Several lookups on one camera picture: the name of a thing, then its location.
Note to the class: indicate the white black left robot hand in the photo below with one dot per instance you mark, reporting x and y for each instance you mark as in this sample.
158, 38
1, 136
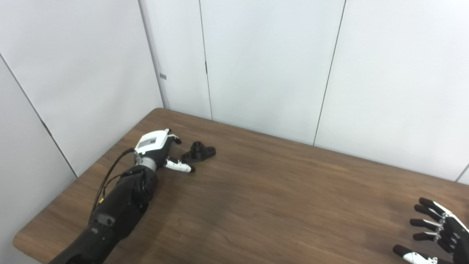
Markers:
151, 142

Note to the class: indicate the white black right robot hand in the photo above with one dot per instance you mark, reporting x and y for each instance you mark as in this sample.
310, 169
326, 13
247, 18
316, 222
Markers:
456, 234

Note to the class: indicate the black flanged holder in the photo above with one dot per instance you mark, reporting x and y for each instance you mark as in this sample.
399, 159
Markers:
199, 152

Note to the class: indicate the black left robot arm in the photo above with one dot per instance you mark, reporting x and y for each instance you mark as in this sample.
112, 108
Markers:
117, 212

